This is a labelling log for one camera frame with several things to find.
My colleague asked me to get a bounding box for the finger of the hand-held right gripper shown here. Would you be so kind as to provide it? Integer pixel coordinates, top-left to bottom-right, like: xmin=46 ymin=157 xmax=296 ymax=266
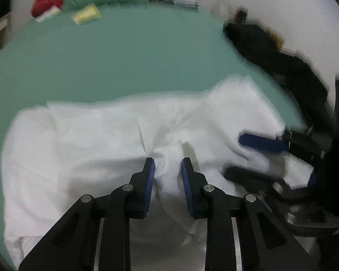
xmin=238 ymin=130 xmax=321 ymax=167
xmin=224 ymin=166 xmax=289 ymax=201

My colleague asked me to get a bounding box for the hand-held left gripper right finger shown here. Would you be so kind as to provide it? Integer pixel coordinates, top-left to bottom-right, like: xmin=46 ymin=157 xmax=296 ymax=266
xmin=181 ymin=157 xmax=320 ymax=271

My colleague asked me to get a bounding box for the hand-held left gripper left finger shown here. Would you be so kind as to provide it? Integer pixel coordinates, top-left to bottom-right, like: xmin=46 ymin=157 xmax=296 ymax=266
xmin=18 ymin=157 xmax=156 ymax=271

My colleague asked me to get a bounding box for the white shirt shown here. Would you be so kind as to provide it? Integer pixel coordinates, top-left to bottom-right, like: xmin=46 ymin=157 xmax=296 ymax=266
xmin=1 ymin=75 xmax=314 ymax=271

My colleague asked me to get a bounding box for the black backpack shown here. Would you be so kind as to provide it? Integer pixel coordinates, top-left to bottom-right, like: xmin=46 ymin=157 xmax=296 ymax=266
xmin=223 ymin=23 xmax=333 ymax=132

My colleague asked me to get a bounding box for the bed with green sheet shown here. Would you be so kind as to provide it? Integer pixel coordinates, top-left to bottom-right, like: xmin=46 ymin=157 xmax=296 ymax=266
xmin=0 ymin=2 xmax=308 ymax=271

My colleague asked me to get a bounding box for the yellow tissue packet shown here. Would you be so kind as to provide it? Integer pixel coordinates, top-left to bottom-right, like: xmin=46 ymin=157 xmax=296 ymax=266
xmin=72 ymin=3 xmax=101 ymax=25

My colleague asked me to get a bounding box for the white paper leaflet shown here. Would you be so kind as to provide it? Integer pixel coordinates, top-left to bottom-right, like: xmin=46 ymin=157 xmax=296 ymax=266
xmin=35 ymin=6 xmax=62 ymax=23

